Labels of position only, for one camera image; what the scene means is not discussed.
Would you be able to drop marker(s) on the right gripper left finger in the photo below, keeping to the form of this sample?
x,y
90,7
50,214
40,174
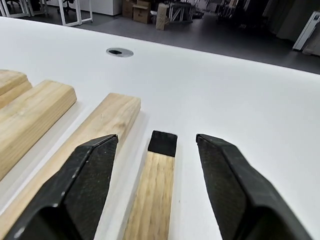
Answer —
x,y
82,185

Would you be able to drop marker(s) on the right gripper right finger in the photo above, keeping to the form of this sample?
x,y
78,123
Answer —
x,y
235,185

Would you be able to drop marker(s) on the wooden bar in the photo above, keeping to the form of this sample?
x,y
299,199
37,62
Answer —
x,y
11,83
30,117
82,140

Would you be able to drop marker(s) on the wooden leg with black cap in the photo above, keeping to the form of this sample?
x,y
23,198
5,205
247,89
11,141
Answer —
x,y
152,197

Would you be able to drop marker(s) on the cardboard box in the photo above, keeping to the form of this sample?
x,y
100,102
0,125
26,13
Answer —
x,y
141,11
161,17

